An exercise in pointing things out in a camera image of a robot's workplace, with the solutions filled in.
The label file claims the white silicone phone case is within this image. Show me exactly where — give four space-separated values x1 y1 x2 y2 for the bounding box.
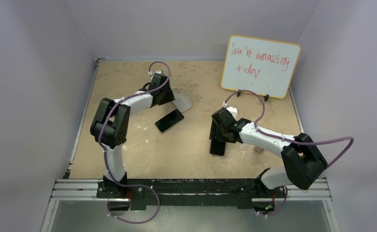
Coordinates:
172 87 192 113

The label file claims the purple phone black screen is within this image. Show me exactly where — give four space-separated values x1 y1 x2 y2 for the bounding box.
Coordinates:
209 140 226 156

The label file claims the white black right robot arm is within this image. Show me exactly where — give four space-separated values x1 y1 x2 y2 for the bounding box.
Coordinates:
209 108 328 197

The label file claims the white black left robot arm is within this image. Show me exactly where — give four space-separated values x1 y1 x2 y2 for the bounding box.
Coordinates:
90 73 175 198

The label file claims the black phone silver edge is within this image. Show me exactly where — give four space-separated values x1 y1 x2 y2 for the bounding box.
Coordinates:
154 109 184 133

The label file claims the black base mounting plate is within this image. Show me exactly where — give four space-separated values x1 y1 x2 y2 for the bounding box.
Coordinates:
96 178 285 211

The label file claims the yellow framed whiteboard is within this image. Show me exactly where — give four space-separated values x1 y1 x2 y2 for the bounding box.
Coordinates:
221 35 302 99

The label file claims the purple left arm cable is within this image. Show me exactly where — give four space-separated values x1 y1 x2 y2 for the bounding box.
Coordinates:
98 61 171 225

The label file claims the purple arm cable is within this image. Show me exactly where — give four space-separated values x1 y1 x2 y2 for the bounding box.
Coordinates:
98 61 171 225
222 90 354 218

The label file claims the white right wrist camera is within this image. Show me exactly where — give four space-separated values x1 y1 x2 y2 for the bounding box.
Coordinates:
222 102 237 118

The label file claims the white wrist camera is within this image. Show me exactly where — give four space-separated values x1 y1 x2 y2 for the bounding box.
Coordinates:
148 69 164 77
222 102 237 118

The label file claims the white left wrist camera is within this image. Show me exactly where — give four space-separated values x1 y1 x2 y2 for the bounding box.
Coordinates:
148 69 164 77

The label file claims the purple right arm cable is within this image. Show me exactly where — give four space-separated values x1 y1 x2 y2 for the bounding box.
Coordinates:
222 90 354 218

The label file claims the aluminium frame rail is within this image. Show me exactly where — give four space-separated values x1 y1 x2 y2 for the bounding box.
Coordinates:
49 178 333 203

